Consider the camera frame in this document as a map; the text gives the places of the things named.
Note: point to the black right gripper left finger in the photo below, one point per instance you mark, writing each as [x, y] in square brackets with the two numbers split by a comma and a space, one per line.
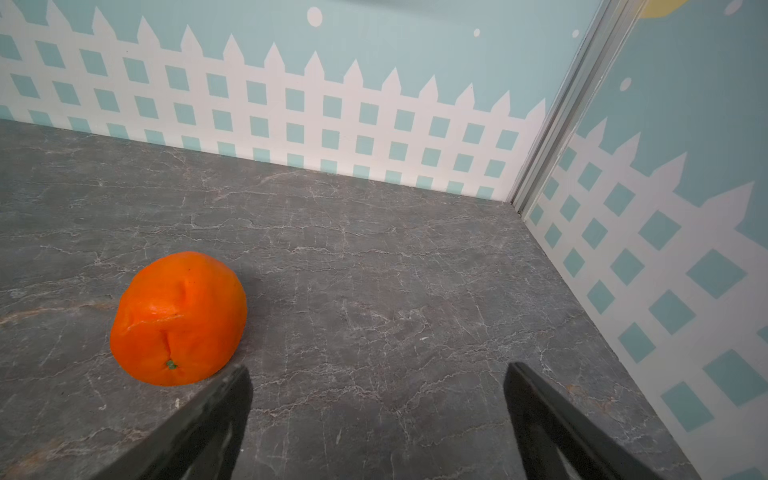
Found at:
[202, 440]

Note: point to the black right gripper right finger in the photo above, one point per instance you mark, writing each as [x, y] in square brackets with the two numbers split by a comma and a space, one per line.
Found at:
[550, 433]

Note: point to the dented orange fake fruit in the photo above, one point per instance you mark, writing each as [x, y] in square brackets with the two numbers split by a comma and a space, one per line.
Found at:
[179, 321]

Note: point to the aluminium corner frame post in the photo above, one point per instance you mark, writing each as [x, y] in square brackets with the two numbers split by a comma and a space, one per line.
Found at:
[600, 44]

